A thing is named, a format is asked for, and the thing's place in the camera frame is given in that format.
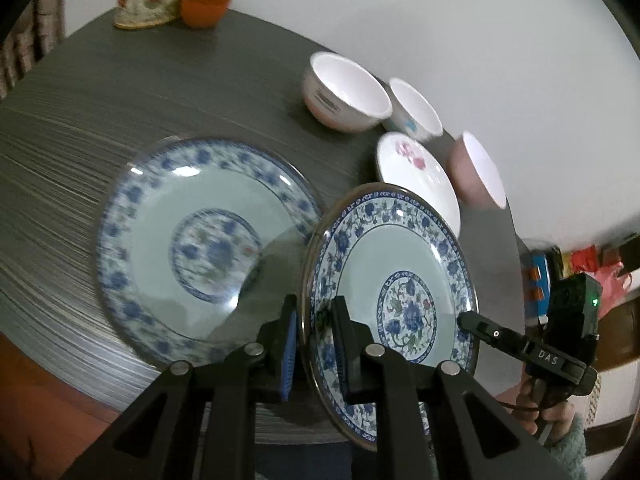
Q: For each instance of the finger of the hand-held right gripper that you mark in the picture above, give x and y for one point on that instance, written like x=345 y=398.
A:
x=487 y=331

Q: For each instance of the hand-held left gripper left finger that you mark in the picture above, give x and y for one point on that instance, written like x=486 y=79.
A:
x=287 y=350

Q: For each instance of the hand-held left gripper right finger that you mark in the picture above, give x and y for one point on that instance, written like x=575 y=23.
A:
x=341 y=350

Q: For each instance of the blue patterned porcelain plate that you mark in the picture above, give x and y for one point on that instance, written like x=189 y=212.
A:
x=370 y=260
x=150 y=220

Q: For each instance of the pink bowl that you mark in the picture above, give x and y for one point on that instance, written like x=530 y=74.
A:
x=472 y=170

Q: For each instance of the white plate with pink flowers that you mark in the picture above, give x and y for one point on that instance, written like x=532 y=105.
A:
x=425 y=180

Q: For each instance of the white bowl with grey print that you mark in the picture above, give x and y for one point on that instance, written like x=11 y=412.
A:
x=345 y=87

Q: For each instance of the person's right forearm green sleeve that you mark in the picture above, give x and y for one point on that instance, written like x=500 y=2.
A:
x=570 y=452

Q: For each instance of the person's right hand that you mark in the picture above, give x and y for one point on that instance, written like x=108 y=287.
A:
x=555 y=417

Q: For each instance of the blue box with orange marks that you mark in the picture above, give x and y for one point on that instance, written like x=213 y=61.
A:
x=540 y=285

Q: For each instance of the red and yellow packets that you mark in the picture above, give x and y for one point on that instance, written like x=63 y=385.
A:
x=597 y=270

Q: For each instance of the white bowl with blue print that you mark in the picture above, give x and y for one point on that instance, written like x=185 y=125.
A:
x=417 y=107

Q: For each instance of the orange ceramic cup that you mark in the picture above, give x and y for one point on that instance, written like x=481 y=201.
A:
x=202 y=2

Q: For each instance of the patterned curtain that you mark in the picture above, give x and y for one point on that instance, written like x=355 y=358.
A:
x=30 y=35

